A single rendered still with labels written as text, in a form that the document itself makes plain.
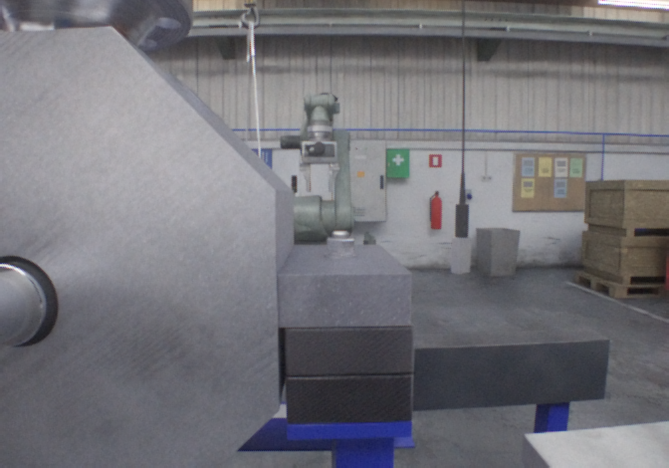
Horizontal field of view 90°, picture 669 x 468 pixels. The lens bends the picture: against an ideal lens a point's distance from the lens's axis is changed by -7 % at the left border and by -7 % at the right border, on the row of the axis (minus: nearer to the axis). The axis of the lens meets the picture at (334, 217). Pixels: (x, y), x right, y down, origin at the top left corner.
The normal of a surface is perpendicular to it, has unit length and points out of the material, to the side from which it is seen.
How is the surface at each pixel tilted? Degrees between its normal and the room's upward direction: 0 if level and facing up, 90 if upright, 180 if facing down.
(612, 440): 0
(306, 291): 90
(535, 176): 90
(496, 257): 93
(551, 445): 0
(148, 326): 90
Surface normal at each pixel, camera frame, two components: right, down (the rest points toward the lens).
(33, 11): 0.10, 0.42
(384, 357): 0.04, 0.07
